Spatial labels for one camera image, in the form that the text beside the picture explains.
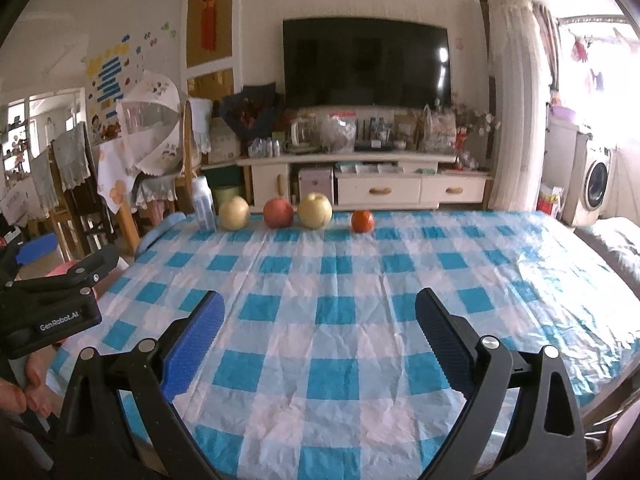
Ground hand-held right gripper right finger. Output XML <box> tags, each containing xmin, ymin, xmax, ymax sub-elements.
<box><xmin>415</xmin><ymin>287</ymin><xmax>587</xmax><ymax>480</ymax></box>

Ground glass kettle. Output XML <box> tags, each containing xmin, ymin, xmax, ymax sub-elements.
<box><xmin>290</xmin><ymin>116</ymin><xmax>318</xmax><ymax>153</ymax></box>

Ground blue checked tablecloth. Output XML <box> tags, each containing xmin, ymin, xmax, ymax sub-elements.
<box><xmin>47</xmin><ymin>210</ymin><xmax>640</xmax><ymax>480</ymax></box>

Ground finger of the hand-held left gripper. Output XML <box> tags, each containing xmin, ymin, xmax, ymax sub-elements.
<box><xmin>15</xmin><ymin>235</ymin><xmax>60</xmax><ymax>264</ymax></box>
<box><xmin>10</xmin><ymin>245</ymin><xmax>121</xmax><ymax>293</ymax></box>

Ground dark wrapped flower bouquet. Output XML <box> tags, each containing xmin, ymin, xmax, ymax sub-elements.
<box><xmin>220</xmin><ymin>82</ymin><xmax>283</xmax><ymax>143</ymax></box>

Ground light wooden chair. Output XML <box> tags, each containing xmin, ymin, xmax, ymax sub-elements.
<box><xmin>175</xmin><ymin>100</ymin><xmax>211</xmax><ymax>211</ymax></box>

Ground black television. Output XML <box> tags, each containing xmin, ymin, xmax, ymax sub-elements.
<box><xmin>282</xmin><ymin>18</ymin><xmax>452</xmax><ymax>109</ymax></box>

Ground dark chair with grey cover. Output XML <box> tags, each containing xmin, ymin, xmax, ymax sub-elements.
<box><xmin>47</xmin><ymin>122</ymin><xmax>118</xmax><ymax>261</ymax></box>

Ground floral white table cover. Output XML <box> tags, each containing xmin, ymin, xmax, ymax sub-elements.
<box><xmin>95</xmin><ymin>137</ymin><xmax>138</xmax><ymax>214</ymax></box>

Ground white rice sack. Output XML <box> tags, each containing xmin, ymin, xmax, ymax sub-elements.
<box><xmin>207</xmin><ymin>117</ymin><xmax>242</xmax><ymax>163</ymax></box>

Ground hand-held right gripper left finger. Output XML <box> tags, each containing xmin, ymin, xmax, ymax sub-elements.
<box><xmin>52</xmin><ymin>290</ymin><xmax>226</xmax><ymax>480</ymax></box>

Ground red apple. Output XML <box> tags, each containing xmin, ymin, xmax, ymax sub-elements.
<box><xmin>263</xmin><ymin>197</ymin><xmax>296</xmax><ymax>230</ymax></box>

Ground hanging laundry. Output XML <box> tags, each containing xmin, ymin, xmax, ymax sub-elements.
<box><xmin>570</xmin><ymin>35</ymin><xmax>606</xmax><ymax>93</ymax></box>

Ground pack of water bottles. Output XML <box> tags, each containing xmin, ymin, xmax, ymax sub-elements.
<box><xmin>248</xmin><ymin>137</ymin><xmax>286</xmax><ymax>158</ymax></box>

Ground clear plastic bag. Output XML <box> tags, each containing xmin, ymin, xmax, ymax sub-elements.
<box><xmin>317</xmin><ymin>112</ymin><xmax>358</xmax><ymax>153</ymax></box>

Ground white television cabinet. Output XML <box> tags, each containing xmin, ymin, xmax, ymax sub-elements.
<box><xmin>236</xmin><ymin>152</ymin><xmax>496</xmax><ymax>213</ymax></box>

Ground white mesh food cover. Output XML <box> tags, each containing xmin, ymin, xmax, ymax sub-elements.
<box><xmin>116</xmin><ymin>71</ymin><xmax>183</xmax><ymax>178</ymax></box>

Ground red box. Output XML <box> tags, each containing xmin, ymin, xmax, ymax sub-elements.
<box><xmin>537</xmin><ymin>182</ymin><xmax>565</xmax><ymax>218</ymax></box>

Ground lace covered air conditioner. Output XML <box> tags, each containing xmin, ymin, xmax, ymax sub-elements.
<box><xmin>482</xmin><ymin>0</ymin><xmax>556</xmax><ymax>211</ymax></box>

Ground green waste bin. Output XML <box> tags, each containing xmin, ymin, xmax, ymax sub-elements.
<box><xmin>212</xmin><ymin>186</ymin><xmax>241</xmax><ymax>211</ymax></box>

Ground pink storage box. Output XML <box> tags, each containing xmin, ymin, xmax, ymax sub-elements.
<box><xmin>298</xmin><ymin>167</ymin><xmax>334</xmax><ymax>206</ymax></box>

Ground patterned gift bag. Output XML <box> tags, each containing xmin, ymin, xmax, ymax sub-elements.
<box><xmin>425</xmin><ymin>105</ymin><xmax>458</xmax><ymax>153</ymax></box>

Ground white washing machine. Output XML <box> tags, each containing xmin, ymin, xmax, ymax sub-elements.
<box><xmin>572</xmin><ymin>142</ymin><xmax>618</xmax><ymax>228</ymax></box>

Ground colourful wall stickers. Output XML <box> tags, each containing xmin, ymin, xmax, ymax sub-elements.
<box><xmin>82</xmin><ymin>20</ymin><xmax>178</xmax><ymax>103</ymax></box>

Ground yellow pear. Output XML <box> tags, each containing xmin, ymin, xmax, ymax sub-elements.
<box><xmin>298</xmin><ymin>192</ymin><xmax>333</xmax><ymax>231</ymax></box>
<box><xmin>219</xmin><ymin>196</ymin><xmax>251</xmax><ymax>232</ymax></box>

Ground person's left hand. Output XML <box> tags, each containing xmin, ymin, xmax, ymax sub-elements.
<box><xmin>0</xmin><ymin>352</ymin><xmax>56</xmax><ymax>418</ymax></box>

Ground upright white plastic bottle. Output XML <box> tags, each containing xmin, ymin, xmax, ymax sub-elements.
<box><xmin>192</xmin><ymin>176</ymin><xmax>217</xmax><ymax>232</ymax></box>

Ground gold framed wall panel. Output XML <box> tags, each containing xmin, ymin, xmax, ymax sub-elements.
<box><xmin>186</xmin><ymin>0</ymin><xmax>236</xmax><ymax>98</ymax></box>

